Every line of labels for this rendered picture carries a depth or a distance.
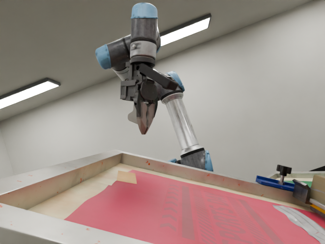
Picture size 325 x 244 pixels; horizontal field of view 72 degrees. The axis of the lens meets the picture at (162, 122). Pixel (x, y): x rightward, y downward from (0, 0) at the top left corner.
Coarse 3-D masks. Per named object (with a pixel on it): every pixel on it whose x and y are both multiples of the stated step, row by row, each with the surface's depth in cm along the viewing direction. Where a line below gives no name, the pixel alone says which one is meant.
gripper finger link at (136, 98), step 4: (140, 88) 61; (136, 92) 60; (140, 92) 60; (136, 96) 60; (140, 96) 60; (136, 100) 59; (140, 100) 60; (136, 104) 59; (140, 104) 60; (136, 108) 60; (140, 108) 60; (136, 112) 61; (140, 112) 60; (136, 116) 61; (140, 116) 60
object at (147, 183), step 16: (144, 176) 62; (160, 176) 66; (144, 192) 47; (160, 192) 50; (224, 192) 63; (256, 208) 54; (272, 208) 57; (272, 224) 45; (288, 224) 47; (320, 224) 52
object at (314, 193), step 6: (312, 180) 62; (318, 180) 60; (324, 180) 58; (312, 186) 62; (318, 186) 59; (324, 186) 57; (312, 192) 61; (318, 192) 59; (324, 192) 57; (312, 198) 61; (318, 198) 58; (324, 198) 56
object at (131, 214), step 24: (120, 192) 44; (72, 216) 30; (96, 216) 32; (120, 216) 33; (144, 216) 35; (144, 240) 28; (168, 240) 29; (192, 240) 31; (288, 240) 38; (312, 240) 41
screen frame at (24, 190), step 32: (96, 160) 52; (128, 160) 73; (160, 160) 74; (0, 192) 25; (32, 192) 30; (256, 192) 69; (288, 192) 68; (0, 224) 19; (32, 224) 20; (64, 224) 21
